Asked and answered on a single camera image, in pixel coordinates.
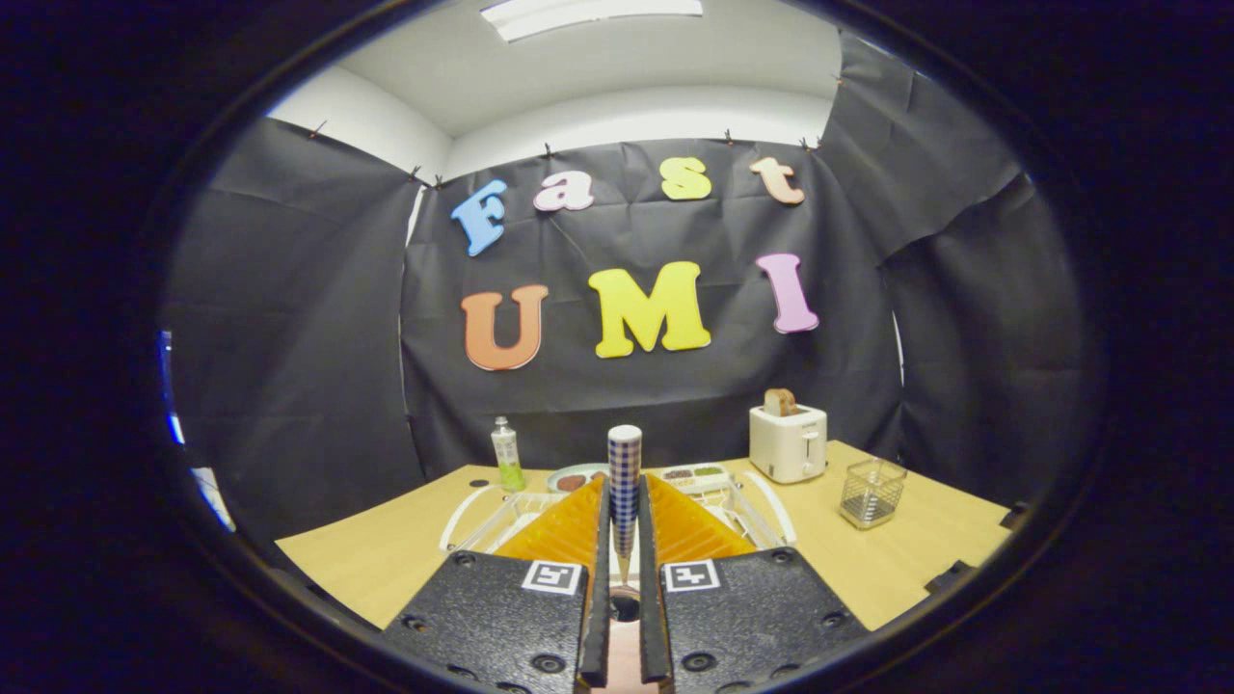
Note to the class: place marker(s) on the black table edge bracket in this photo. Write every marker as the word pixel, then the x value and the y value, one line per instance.
pixel 950 576
pixel 1013 514

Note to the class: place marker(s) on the ceiling light panel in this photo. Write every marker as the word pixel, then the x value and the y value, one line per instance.
pixel 588 14

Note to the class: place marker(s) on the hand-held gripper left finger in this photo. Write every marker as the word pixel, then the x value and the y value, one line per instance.
pixel 598 617

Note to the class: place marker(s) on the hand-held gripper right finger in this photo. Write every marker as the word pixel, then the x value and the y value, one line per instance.
pixel 654 617

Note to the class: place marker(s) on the white compartment seasoning tray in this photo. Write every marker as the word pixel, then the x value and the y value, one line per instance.
pixel 696 475

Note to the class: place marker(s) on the pale green plate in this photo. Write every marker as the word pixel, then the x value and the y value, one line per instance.
pixel 553 479

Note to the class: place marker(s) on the pink plate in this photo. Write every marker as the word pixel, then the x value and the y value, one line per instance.
pixel 625 660

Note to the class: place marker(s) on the cream toaster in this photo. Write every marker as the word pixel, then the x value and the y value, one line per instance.
pixel 786 448

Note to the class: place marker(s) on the black backdrop cloth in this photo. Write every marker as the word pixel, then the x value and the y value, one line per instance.
pixel 675 405

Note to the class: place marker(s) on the brown meat piece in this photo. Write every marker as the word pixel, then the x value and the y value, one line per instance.
pixel 572 480

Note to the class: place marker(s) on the green drink bottle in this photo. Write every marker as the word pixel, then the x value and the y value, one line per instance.
pixel 507 458

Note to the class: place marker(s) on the brown bread slice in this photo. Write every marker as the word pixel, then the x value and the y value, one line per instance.
pixel 780 403

